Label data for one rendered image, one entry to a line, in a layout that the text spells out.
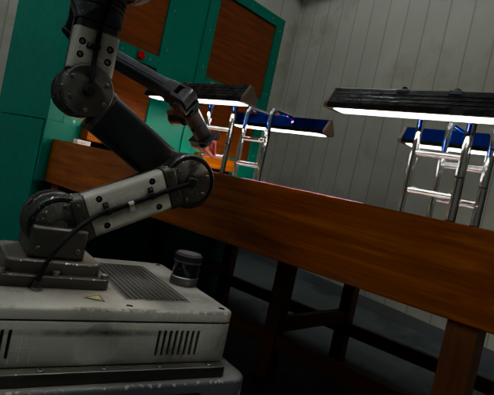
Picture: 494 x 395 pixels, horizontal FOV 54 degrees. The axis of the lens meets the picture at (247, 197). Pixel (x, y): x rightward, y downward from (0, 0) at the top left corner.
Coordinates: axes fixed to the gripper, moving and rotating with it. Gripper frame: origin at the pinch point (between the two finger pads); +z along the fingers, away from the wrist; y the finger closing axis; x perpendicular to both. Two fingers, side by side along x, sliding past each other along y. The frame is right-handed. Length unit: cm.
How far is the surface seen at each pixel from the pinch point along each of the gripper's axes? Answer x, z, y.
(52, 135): 18, -14, 75
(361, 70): -239, 119, 93
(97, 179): 28.2, -6.3, 34.1
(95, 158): 22.4, -11.0, 38.6
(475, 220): -28, 38, -78
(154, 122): -28, 14, 74
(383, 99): -23, -12, -58
